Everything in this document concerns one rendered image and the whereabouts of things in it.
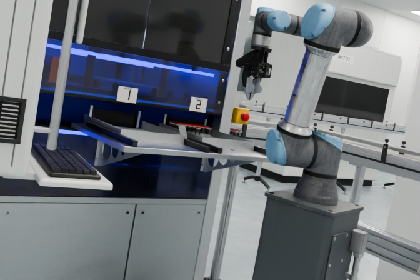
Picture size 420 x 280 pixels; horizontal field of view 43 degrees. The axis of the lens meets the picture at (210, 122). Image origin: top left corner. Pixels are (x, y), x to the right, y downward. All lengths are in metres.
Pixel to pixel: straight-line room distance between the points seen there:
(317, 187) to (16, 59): 1.02
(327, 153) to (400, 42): 9.21
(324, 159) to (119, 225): 0.91
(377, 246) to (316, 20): 1.42
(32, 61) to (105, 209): 0.94
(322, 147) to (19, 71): 0.97
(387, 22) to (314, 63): 8.93
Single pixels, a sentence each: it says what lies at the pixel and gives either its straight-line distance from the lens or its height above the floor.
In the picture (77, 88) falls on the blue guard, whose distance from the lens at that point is 2.06.
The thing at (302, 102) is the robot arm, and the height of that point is 1.11.
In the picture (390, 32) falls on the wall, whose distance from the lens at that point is 10.70.
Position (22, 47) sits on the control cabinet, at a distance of 1.42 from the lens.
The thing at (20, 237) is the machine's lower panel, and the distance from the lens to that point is 2.13.
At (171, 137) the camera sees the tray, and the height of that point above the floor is 0.90.
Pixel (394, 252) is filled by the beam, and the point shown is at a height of 0.49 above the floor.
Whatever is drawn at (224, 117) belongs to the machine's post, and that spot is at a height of 0.98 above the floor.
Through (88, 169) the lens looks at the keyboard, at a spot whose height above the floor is 0.83.
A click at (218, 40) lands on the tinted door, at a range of 2.36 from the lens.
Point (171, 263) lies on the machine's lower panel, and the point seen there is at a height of 0.31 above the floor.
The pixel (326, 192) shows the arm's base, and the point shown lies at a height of 0.83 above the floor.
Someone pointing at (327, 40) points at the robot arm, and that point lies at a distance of 1.66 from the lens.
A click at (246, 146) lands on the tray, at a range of 2.17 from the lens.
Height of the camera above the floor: 1.13
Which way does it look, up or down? 4 degrees down
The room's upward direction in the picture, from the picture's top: 10 degrees clockwise
